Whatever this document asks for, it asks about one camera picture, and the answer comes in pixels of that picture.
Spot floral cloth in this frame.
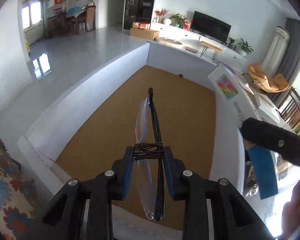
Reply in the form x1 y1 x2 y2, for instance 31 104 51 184
0 139 44 239

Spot person's hand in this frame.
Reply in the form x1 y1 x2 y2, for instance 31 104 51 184
279 180 300 239

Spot wooden chair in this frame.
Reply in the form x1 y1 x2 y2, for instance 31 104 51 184
279 88 300 136

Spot white tv console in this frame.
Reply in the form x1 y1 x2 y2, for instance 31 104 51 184
150 23 247 70

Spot red flower vase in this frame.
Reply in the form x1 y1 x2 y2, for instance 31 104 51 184
154 8 169 23

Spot cardboard box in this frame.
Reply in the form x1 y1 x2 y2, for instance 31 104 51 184
129 28 160 41

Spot orange lounge chair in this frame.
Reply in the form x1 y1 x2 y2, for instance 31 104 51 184
247 63 290 93

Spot dark display cabinet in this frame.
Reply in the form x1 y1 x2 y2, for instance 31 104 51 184
123 0 154 30

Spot clear eyeglasses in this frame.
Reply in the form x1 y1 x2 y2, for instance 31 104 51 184
134 87 165 222

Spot white flat box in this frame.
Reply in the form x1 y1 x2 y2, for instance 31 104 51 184
208 63 281 127

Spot small wooden bench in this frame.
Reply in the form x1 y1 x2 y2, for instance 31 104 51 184
199 41 223 62

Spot black television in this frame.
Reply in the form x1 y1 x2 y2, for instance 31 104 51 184
190 11 232 42

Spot potted green plant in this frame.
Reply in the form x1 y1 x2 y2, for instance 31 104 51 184
237 38 254 56

